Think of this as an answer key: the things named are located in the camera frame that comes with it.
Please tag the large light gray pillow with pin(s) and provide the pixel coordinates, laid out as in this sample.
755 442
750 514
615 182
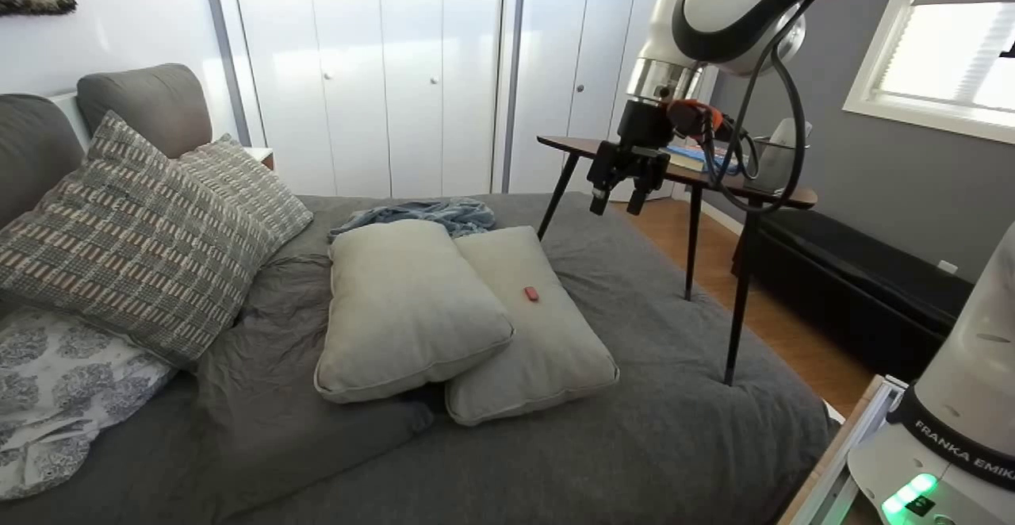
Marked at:
404 311

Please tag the blue crumpled cloth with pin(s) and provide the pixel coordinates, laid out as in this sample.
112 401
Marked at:
444 214

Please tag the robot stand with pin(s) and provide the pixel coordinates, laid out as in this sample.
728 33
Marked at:
840 461

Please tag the red glasses case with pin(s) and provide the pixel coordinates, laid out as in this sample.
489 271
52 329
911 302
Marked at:
531 293

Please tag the dark wooden side table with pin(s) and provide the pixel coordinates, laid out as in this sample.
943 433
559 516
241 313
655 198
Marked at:
694 228

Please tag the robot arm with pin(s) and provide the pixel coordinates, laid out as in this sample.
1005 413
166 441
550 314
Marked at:
971 382

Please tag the white nightstand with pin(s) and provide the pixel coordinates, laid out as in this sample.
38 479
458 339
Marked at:
262 156

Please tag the white floral pillow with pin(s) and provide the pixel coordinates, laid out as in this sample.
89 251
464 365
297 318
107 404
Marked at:
63 390

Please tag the wall socket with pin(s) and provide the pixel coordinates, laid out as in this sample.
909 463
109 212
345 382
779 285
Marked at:
947 266

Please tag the stack of books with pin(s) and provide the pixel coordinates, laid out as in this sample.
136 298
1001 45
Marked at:
691 157

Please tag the black bench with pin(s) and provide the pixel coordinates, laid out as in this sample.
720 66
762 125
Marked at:
856 287

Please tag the large woven patterned pillow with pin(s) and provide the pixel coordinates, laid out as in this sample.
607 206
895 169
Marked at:
135 247

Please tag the small woven patterned pillow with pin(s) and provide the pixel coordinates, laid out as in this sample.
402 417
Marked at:
254 188

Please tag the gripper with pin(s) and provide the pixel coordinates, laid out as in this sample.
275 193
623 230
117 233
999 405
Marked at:
644 130

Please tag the dark gray pillow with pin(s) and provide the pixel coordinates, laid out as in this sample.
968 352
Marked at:
32 152
151 105

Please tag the white wardrobe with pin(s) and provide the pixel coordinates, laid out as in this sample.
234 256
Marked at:
381 73

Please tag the window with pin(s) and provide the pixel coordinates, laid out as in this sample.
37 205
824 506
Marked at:
944 57

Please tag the gray bed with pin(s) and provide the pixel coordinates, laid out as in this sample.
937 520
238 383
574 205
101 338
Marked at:
634 446

